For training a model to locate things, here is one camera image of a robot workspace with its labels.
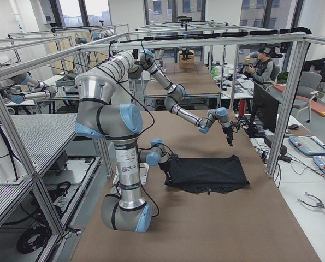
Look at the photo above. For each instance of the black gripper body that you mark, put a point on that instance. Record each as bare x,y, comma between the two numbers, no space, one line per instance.
228,134
169,166

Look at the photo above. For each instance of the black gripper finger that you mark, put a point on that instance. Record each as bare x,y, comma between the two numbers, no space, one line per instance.
230,140

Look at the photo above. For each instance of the black t-shirt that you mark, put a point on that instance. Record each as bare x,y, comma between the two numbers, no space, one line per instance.
206,175

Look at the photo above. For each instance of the black Huawei monitor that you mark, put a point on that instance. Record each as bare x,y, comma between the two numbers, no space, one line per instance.
264,113

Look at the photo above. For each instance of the person wearing VR headset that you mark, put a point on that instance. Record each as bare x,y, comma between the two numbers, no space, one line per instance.
262,69

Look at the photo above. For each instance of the grey office chair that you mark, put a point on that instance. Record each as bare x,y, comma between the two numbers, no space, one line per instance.
306,92

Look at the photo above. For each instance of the reacher grabber tool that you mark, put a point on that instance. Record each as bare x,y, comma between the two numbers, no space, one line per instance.
319,203

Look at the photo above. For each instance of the aluminium frame post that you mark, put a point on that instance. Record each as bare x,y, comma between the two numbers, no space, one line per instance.
297,60

